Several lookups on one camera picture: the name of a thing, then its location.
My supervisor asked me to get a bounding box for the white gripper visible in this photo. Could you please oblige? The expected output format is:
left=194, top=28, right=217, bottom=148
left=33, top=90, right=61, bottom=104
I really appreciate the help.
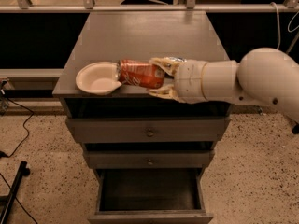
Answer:
left=147, top=57, right=207, bottom=104

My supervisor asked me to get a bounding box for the red crushed coke can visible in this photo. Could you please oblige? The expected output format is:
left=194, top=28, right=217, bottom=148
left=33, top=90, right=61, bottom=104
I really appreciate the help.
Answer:
left=118, top=60, right=164, bottom=89

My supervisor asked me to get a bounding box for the white paper bowl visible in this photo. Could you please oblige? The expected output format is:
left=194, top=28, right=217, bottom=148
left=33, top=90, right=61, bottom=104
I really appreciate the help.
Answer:
left=76, top=62, right=121, bottom=95

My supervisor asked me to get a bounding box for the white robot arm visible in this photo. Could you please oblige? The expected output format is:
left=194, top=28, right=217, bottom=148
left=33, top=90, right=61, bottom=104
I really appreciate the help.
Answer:
left=148, top=48, right=299, bottom=122

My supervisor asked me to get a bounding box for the top grey drawer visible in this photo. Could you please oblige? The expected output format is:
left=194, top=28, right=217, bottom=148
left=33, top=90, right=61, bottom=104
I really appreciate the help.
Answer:
left=66, top=117, right=230, bottom=143

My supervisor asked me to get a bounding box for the grey drawer cabinet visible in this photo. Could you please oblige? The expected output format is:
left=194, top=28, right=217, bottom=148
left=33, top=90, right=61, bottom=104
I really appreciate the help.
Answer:
left=51, top=10, right=247, bottom=224

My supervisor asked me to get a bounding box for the middle grey drawer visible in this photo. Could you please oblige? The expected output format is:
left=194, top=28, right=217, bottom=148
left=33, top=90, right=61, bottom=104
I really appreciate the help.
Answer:
left=83, top=150, right=215, bottom=169

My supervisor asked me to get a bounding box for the bottom grey open drawer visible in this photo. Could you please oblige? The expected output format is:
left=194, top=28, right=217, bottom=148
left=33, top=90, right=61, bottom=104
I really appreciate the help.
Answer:
left=88, top=168, right=213, bottom=224

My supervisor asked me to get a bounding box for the black stand leg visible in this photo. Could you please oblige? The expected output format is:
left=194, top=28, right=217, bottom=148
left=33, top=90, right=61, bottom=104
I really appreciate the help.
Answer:
left=0, top=161, right=30, bottom=224

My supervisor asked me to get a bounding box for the white cable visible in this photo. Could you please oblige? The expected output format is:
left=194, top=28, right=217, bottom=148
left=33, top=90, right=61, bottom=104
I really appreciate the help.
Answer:
left=270, top=1, right=299, bottom=50

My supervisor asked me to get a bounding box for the metal railing frame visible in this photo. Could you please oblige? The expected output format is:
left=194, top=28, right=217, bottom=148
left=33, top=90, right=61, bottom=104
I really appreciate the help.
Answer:
left=0, top=0, right=299, bottom=15

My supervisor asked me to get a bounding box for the black floor cable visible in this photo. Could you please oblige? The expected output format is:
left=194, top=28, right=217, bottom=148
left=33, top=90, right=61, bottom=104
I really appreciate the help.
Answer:
left=0, top=96, right=36, bottom=159

